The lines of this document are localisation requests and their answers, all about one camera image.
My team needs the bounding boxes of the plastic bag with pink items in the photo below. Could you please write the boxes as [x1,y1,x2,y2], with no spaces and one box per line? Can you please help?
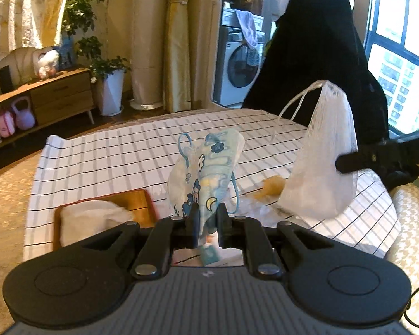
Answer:
[37,49,60,79]

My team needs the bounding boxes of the white planter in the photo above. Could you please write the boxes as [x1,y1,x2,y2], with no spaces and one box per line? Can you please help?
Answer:
[96,69,126,117]

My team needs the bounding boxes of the large window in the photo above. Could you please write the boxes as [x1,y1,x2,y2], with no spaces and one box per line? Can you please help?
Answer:
[365,0,419,135]

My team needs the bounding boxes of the green potted tree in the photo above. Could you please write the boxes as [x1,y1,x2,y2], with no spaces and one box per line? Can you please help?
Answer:
[61,0,132,83]

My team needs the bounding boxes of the cream draped cloth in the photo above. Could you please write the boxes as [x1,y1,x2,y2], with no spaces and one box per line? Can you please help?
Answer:
[0,0,75,71]

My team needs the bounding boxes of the yellow curtain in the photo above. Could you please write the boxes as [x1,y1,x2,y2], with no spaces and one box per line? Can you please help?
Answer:
[162,0,228,113]

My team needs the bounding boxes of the wooden sideboard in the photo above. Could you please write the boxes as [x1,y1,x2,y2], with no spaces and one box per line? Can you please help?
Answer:
[0,68,96,155]

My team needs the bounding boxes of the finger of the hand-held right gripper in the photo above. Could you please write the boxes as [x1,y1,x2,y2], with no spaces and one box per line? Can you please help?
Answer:
[336,139,399,175]

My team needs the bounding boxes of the yellow soft toy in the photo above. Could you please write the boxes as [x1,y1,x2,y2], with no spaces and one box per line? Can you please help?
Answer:
[252,176,287,202]

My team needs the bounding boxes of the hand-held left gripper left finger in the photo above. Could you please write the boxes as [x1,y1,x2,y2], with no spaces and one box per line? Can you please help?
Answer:
[80,202,200,280]

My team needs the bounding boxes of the pink case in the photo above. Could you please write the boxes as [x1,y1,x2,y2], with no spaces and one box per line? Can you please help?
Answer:
[0,109,15,138]

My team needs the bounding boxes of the houndstooth sofa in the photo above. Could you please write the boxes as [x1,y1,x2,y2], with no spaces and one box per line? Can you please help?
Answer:
[384,181,419,335]

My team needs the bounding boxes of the red tin box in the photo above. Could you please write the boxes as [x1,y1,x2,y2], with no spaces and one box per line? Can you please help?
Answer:
[52,188,158,252]

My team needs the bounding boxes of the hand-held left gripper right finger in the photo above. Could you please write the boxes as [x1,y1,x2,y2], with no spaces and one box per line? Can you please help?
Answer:
[218,202,337,280]

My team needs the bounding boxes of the black speaker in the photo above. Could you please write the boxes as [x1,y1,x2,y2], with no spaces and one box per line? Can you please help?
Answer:
[0,65,14,95]

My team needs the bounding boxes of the cream shell-shaped decoration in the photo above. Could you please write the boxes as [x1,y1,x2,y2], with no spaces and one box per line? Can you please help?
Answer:
[12,47,54,86]

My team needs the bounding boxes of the cartoon print face mask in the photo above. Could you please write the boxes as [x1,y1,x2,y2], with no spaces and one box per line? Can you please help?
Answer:
[167,128,246,249]

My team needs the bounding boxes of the purple kettlebell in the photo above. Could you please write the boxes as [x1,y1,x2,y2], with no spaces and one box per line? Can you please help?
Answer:
[11,96,36,131]

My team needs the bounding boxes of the black cable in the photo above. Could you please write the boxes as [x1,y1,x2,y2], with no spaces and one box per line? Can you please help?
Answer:
[404,279,419,333]

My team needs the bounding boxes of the white mesh pouch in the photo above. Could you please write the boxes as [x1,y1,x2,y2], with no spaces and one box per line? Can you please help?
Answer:
[270,79,359,217]

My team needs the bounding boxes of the white hanging cloth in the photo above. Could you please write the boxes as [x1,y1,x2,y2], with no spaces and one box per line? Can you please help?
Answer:
[234,8,258,50]

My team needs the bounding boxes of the white tissue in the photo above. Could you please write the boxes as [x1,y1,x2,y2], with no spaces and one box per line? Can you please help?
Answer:
[60,200,135,247]

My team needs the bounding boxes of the blue printed box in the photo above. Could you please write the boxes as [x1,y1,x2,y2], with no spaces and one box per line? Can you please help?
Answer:
[59,35,78,69]

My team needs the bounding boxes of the covered standing air conditioner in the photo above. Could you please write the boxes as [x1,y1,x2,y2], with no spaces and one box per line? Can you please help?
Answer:
[128,0,169,111]

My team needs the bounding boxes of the white washing machine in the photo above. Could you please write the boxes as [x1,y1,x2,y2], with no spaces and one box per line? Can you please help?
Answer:
[218,24,266,107]

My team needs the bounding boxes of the black checked white tablecloth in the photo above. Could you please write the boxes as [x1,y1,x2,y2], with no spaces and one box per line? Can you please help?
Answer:
[23,108,402,263]

